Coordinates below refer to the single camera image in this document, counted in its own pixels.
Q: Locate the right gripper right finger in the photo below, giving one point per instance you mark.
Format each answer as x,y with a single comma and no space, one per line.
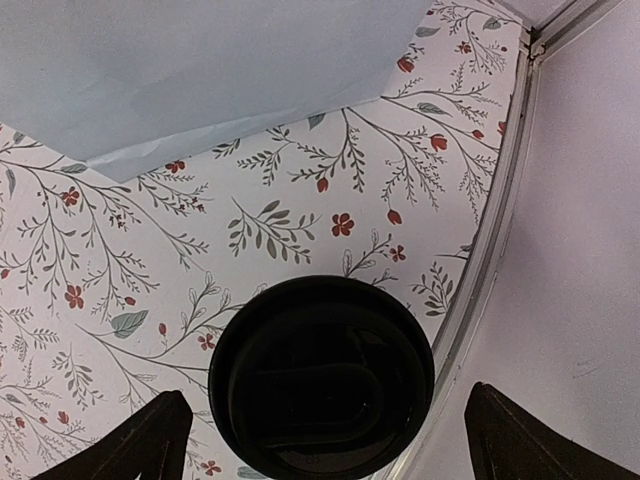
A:
507,442

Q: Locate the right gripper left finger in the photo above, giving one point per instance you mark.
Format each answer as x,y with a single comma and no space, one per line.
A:
151,444

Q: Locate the black plastic cup lid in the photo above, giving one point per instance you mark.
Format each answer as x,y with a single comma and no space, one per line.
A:
321,377

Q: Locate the light blue paper bag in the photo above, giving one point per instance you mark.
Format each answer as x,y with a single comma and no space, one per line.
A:
126,86

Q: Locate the floral patterned table mat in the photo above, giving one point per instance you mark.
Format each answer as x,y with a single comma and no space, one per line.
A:
113,293

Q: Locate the right aluminium frame post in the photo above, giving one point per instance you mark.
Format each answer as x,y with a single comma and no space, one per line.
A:
456,334

